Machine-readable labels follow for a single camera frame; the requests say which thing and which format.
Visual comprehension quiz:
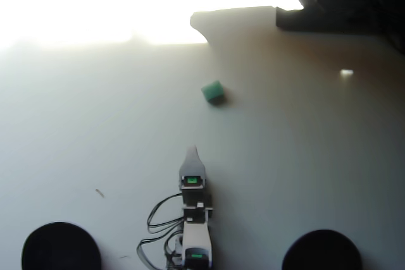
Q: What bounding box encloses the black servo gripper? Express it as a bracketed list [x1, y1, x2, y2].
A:
[179, 145, 208, 193]

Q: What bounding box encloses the blue foam cube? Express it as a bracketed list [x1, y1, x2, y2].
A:
[201, 80, 227, 106]

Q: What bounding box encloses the black round bowl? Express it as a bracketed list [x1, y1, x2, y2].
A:
[21, 221, 103, 270]
[282, 229, 363, 270]

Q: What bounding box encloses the black looped cable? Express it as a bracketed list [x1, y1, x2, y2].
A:
[136, 233, 185, 269]
[146, 193, 185, 235]

